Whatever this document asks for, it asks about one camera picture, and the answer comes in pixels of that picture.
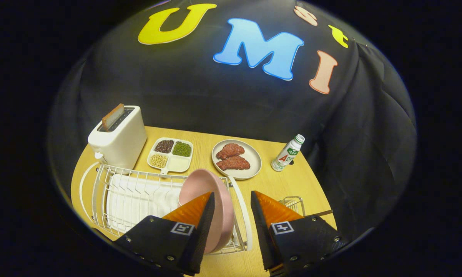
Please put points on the pink plate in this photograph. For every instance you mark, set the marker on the pink plate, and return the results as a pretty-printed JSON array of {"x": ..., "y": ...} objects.
[{"x": 200, "y": 184}]

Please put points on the beige plate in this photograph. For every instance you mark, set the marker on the beige plate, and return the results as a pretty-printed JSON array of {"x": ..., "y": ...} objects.
[{"x": 254, "y": 159}]

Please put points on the brown meat piece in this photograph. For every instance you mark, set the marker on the brown meat piece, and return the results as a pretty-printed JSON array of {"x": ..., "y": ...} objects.
[
  {"x": 231, "y": 150},
  {"x": 235, "y": 163}
]

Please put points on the dark red beans pile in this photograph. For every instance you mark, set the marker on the dark red beans pile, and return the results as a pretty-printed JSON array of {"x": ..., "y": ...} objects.
[{"x": 164, "y": 146}]

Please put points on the green beans pile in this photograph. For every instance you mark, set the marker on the green beans pile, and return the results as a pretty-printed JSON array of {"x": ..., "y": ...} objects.
[{"x": 181, "y": 149}]

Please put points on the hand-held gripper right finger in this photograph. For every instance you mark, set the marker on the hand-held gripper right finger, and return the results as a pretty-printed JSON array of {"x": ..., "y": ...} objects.
[{"x": 260, "y": 231}]

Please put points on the white drip tray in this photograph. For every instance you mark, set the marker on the white drip tray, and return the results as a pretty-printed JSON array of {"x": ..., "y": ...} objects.
[{"x": 146, "y": 200}]

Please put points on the white plastic drink bottle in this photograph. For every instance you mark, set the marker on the white plastic drink bottle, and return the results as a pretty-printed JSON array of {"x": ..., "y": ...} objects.
[{"x": 285, "y": 157}]

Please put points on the yellow soybeans pile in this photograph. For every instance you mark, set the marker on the yellow soybeans pile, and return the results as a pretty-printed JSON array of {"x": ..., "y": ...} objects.
[{"x": 158, "y": 161}]

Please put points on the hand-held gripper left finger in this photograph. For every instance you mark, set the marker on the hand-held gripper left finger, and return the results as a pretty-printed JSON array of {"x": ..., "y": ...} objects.
[{"x": 202, "y": 238}]

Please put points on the white toaster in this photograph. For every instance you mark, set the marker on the white toaster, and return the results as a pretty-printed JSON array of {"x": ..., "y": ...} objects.
[{"x": 119, "y": 146}]

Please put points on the white divided tray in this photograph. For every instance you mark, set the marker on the white divided tray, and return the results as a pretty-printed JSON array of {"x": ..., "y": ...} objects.
[{"x": 177, "y": 164}]

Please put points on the brown toast slice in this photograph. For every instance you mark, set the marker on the brown toast slice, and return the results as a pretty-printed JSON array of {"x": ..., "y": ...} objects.
[{"x": 113, "y": 117}]

